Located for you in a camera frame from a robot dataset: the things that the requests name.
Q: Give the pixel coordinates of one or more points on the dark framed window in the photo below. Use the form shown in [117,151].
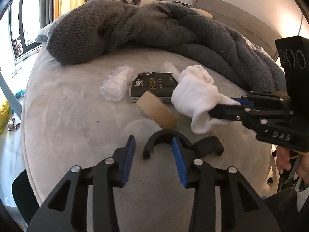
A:
[29,29]

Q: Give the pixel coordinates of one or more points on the grey fleece blanket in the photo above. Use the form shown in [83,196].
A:
[144,29]

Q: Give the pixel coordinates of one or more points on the teal toy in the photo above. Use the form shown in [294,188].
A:
[19,93]

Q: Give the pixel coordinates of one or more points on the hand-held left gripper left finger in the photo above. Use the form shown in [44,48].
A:
[129,159]

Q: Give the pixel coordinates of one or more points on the person's leg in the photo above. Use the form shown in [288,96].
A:
[287,210]

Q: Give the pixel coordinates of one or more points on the light grey bed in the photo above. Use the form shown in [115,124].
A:
[72,125]

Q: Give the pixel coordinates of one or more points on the black curved plastic bracket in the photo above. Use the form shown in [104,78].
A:
[154,137]

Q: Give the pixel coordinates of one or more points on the small white tissue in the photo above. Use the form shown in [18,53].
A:
[167,67]

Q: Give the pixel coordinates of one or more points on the beige pillow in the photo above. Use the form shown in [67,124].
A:
[202,12]

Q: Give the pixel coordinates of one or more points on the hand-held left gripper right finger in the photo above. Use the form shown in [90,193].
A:
[179,164]

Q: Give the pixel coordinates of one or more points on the white sock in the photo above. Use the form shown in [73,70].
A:
[193,94]

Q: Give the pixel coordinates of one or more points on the black tissue pack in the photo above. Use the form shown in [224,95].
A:
[152,87]

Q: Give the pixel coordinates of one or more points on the yellow plastic bag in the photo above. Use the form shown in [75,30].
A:
[4,116]

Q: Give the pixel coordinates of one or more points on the grey curtain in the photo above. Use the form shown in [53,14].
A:
[47,2]

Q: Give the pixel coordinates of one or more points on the large crumpled white tissue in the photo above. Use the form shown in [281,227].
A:
[115,82]

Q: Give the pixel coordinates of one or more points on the cardboard tube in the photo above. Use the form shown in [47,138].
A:
[157,111]

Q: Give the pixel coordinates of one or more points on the dark trash bin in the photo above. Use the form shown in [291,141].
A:
[24,193]

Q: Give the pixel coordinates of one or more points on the person's right hand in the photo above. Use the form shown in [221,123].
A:
[283,160]

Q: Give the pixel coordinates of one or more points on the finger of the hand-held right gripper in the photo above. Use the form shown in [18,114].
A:
[227,112]
[243,101]

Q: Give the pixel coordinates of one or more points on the grey padded headboard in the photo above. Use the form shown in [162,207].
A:
[241,17]

